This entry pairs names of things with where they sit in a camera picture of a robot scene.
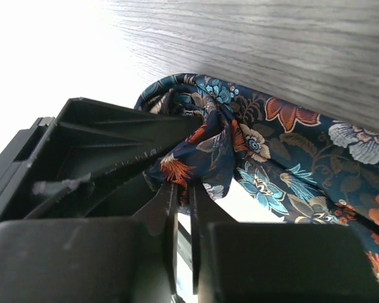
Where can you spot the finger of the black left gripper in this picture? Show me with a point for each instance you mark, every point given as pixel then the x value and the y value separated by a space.
pixel 66 166

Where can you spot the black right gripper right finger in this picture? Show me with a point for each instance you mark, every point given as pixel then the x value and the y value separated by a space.
pixel 214 244

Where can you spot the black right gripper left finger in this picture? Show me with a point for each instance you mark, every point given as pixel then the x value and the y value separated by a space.
pixel 157 266

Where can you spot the navy floral silk tie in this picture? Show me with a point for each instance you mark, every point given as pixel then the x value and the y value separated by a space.
pixel 302 166

